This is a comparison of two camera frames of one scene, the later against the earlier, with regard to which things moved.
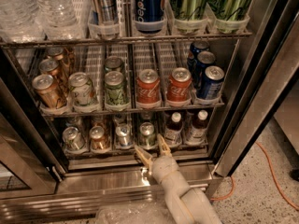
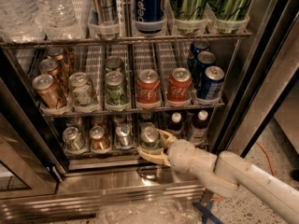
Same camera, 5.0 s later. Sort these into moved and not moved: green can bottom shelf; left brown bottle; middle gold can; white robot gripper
Moved: white robot gripper
Not moved: green can bottom shelf; left brown bottle; middle gold can
